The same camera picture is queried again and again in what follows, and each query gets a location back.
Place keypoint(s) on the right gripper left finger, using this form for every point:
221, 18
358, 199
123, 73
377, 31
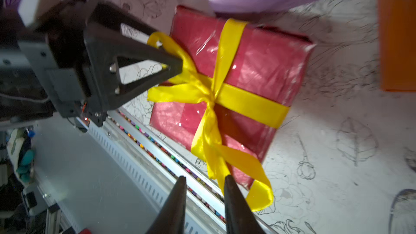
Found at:
171, 218

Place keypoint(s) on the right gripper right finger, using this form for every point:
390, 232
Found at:
238, 215

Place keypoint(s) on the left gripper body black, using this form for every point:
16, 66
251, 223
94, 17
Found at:
55, 49

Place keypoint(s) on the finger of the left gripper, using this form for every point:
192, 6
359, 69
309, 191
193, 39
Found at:
108, 19
124, 68

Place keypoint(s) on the orange gift box front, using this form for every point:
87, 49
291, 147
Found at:
397, 45

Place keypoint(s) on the yellow ribbon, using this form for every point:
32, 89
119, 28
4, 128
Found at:
192, 88

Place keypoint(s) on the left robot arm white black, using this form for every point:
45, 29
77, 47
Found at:
22, 96

